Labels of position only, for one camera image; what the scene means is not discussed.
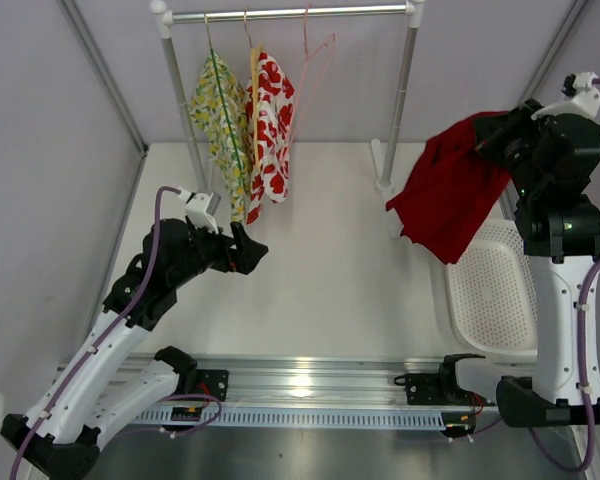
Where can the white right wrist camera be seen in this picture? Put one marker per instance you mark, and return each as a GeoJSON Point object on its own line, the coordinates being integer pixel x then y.
{"type": "Point", "coordinates": [581, 97]}

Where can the perforated cable tray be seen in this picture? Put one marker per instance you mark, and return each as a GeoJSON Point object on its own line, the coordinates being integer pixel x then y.
{"type": "Point", "coordinates": [417, 420]}

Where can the yellow hanger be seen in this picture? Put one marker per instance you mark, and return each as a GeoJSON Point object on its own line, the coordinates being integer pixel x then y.
{"type": "Point", "coordinates": [255, 52]}

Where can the white clothes rack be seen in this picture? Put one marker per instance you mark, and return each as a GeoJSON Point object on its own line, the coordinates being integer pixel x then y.
{"type": "Point", "coordinates": [383, 154]}

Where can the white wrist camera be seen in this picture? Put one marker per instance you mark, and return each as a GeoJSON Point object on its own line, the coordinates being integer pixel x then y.
{"type": "Point", "coordinates": [581, 97]}
{"type": "Point", "coordinates": [200, 209]}

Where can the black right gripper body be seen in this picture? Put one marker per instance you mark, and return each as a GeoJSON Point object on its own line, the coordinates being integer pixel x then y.
{"type": "Point", "coordinates": [517, 140]}

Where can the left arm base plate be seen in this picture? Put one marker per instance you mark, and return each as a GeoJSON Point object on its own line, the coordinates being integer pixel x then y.
{"type": "Point", "coordinates": [210, 382]}

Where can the lemon print garment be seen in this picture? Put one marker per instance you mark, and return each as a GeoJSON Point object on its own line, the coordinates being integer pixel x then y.
{"type": "Point", "coordinates": [238, 184]}

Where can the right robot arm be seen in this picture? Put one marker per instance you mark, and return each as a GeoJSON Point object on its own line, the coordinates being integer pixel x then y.
{"type": "Point", "coordinates": [550, 155]}

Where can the pink wire hanger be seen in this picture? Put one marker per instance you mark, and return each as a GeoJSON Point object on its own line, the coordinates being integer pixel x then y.
{"type": "Point", "coordinates": [316, 61]}

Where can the red floral print garment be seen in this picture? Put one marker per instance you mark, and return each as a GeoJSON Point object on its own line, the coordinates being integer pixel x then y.
{"type": "Point", "coordinates": [276, 107]}

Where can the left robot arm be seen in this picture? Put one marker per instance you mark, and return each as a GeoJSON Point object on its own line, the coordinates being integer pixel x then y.
{"type": "Point", "coordinates": [65, 432]}

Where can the green hanger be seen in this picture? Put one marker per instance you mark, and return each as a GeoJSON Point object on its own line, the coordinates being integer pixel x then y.
{"type": "Point", "coordinates": [224, 103]}

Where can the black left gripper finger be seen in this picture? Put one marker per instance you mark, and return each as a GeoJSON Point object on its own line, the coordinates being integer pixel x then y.
{"type": "Point", "coordinates": [241, 241]}
{"type": "Point", "coordinates": [246, 257]}

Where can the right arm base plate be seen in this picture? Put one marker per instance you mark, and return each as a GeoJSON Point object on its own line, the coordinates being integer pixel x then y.
{"type": "Point", "coordinates": [429, 389]}

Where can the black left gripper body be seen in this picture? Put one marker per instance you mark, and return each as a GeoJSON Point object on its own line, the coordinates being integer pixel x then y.
{"type": "Point", "coordinates": [208, 250]}

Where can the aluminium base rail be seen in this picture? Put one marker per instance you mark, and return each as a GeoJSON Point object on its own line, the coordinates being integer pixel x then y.
{"type": "Point", "coordinates": [314, 382]}

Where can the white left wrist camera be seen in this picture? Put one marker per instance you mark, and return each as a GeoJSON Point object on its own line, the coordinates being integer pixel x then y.
{"type": "Point", "coordinates": [200, 209]}

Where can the white perforated basket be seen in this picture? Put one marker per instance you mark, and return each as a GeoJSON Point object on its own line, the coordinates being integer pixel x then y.
{"type": "Point", "coordinates": [491, 293]}

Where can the red skirt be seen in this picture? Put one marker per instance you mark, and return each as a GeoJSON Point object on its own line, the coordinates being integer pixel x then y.
{"type": "Point", "coordinates": [449, 192]}

